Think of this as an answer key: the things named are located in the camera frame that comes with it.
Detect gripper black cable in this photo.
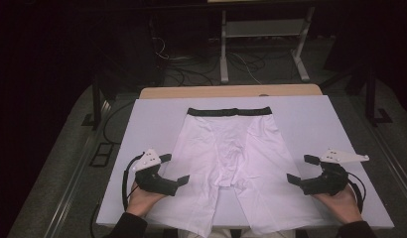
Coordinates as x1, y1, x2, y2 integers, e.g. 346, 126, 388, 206
345, 171, 367, 213
121, 153, 145, 211

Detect person's right hand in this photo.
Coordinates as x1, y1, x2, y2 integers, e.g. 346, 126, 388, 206
311, 183, 363, 225

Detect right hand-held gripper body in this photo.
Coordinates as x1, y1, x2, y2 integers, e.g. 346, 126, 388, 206
302, 148, 370, 196

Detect wooden table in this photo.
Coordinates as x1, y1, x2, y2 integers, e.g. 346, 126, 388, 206
138, 83, 324, 100

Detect white metal stand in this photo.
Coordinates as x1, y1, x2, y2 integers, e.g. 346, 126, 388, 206
218, 6, 316, 84

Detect white shorts with black waistband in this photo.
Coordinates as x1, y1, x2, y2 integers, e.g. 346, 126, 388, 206
145, 106, 325, 238

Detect black metal stand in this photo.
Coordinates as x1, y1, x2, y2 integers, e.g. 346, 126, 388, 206
363, 63, 393, 127
80, 74, 114, 131

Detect white board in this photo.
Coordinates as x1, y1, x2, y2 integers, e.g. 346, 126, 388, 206
95, 94, 395, 230

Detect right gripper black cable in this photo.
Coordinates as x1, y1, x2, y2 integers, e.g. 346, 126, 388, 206
345, 171, 367, 213

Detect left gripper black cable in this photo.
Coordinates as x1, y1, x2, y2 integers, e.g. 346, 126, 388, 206
121, 153, 145, 211

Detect white floor cable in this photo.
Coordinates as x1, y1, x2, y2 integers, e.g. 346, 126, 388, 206
228, 52, 263, 85

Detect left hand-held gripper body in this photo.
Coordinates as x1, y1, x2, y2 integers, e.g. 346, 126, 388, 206
132, 148, 180, 197

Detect black floor cable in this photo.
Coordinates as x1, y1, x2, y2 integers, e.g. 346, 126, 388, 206
102, 99, 136, 146

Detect bundle of black floor cables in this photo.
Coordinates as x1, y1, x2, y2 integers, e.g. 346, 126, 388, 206
151, 35, 219, 87

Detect black floor socket box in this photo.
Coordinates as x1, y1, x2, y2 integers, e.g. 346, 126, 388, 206
88, 142, 115, 169

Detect person's left hand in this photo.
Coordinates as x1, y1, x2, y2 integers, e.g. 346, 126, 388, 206
125, 180, 167, 218

